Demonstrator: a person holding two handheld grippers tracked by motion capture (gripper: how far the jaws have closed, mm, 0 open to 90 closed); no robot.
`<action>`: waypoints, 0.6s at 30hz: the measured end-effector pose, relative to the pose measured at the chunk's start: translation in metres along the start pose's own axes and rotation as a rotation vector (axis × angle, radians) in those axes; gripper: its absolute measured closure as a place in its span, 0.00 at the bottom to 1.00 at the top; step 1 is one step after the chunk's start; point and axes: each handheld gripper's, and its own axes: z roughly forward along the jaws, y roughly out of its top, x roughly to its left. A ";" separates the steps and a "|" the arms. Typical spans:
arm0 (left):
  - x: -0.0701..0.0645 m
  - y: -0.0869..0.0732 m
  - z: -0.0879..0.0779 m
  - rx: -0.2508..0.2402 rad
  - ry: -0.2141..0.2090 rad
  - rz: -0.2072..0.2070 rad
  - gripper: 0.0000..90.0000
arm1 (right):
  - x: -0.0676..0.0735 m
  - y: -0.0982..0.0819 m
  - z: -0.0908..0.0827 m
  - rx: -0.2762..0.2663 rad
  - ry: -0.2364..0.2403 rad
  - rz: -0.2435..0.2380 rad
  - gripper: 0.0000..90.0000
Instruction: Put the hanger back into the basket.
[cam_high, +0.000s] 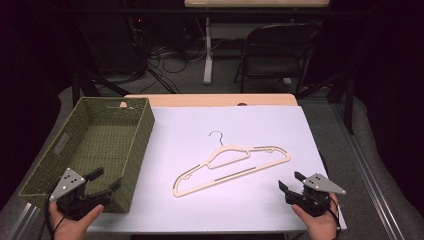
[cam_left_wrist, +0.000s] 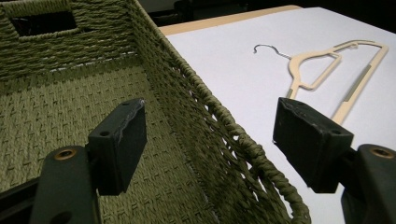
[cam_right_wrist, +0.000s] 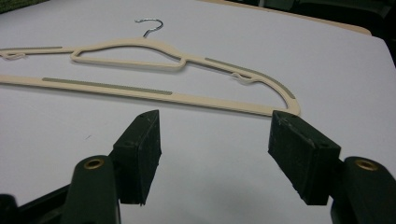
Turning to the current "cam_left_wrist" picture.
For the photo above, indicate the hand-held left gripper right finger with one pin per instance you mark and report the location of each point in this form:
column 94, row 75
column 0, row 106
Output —
column 314, row 149

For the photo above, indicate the green woven basket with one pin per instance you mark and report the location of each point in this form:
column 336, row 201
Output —
column 77, row 102

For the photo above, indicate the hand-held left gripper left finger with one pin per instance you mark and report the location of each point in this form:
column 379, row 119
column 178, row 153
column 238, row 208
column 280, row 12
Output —
column 115, row 146

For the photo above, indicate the beige clothes hanger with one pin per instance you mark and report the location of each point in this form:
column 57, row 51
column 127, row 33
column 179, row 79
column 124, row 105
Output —
column 314, row 62

